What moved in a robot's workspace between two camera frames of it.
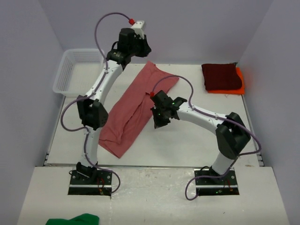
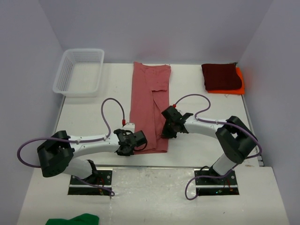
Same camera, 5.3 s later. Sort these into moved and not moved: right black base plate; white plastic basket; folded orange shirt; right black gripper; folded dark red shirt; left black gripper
Moved: right black gripper; left black gripper
Not moved: white plastic basket; right black base plate; folded dark red shirt; folded orange shirt
